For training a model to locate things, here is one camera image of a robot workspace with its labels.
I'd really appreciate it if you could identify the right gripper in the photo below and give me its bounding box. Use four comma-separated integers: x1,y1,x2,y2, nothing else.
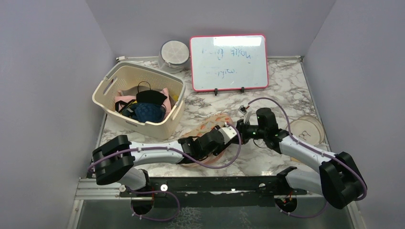
231,119,267,145

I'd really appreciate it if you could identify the floral mesh laundry bag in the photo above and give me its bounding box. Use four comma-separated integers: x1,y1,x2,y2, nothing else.
181,114,234,165

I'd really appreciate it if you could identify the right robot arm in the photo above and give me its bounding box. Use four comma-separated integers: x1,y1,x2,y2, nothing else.
236,106,367,209

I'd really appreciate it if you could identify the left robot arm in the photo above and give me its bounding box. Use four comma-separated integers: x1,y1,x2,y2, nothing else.
88,125,242,196

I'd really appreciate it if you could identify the black bra in basket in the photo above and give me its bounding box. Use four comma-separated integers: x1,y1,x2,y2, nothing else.
136,81,168,105

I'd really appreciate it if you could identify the cream plastic laundry basket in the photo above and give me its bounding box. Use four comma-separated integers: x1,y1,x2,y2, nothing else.
92,62,185,139

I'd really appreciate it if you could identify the round white disc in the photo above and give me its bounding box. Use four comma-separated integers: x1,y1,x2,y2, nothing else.
290,115,325,146

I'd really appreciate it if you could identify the pink garment in basket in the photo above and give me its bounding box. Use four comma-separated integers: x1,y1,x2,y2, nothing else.
114,86,175,116

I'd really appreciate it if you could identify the blue lace garment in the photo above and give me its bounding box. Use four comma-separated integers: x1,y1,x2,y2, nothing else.
127,103,166,123

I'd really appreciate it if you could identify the pink framed whiteboard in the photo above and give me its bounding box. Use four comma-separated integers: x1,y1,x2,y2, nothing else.
190,34,269,92

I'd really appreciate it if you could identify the white round mesh container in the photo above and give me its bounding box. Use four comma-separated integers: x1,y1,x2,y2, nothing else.
158,40,190,74

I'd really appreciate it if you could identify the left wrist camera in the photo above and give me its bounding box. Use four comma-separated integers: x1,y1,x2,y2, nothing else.
219,125,238,144

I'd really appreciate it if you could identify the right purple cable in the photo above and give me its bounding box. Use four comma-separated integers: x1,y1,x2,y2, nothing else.
242,97,368,219

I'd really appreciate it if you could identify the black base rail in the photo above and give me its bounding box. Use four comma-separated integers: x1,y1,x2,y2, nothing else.
75,176,317,216

